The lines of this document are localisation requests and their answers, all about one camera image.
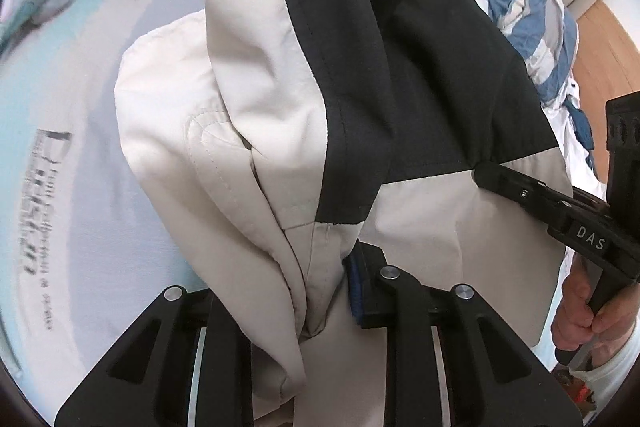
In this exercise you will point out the white and blue garment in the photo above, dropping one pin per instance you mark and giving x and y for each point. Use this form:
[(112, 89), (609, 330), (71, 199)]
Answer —
[(570, 152)]

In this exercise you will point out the blue grey plaid pillow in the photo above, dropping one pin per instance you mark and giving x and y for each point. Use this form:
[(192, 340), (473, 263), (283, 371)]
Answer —
[(525, 7)]

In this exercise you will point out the cream and black hooded jacket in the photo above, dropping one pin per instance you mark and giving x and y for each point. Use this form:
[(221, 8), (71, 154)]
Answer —
[(250, 132)]

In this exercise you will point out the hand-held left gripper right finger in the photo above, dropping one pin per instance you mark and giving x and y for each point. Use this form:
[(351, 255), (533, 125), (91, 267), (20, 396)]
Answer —
[(355, 292)]

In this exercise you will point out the person's right hand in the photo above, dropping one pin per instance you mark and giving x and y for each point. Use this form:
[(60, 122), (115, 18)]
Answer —
[(572, 312)]

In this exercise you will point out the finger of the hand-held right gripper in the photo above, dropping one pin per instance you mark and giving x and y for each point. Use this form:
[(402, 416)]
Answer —
[(520, 189)]

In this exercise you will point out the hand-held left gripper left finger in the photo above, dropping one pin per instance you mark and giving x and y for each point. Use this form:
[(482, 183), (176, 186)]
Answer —
[(225, 332)]

